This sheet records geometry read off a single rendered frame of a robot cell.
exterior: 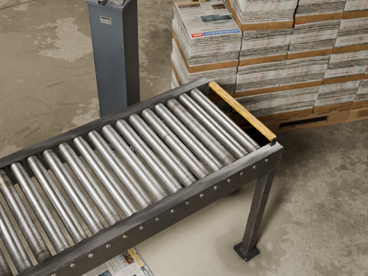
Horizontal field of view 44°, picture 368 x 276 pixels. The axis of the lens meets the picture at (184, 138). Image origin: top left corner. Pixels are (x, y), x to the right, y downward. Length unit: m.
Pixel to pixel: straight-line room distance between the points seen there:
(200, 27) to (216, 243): 1.15
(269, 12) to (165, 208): 1.26
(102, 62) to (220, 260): 1.23
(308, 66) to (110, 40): 1.16
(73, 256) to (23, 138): 1.65
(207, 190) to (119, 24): 1.03
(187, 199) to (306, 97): 1.53
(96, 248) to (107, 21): 1.23
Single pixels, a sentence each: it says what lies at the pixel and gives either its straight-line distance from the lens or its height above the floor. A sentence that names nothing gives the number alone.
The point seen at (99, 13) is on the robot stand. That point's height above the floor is 0.94.
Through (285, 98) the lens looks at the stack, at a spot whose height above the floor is 0.31.
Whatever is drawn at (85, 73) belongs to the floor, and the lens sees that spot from 3.56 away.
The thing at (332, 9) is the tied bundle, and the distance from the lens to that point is 2.69.
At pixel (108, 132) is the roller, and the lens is 1.92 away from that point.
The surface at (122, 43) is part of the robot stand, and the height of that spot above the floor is 0.79.
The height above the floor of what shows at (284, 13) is 0.92.
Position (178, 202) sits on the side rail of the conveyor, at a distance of 1.67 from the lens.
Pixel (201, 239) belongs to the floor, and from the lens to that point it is 2.54.
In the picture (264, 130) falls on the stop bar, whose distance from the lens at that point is 1.94.
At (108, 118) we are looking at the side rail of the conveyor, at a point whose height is 0.80.
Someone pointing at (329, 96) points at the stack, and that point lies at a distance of 3.11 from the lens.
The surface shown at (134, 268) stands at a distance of 2.43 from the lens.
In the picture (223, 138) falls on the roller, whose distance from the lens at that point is 1.91.
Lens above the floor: 2.14
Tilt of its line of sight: 45 degrees down
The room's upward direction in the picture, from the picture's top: 4 degrees clockwise
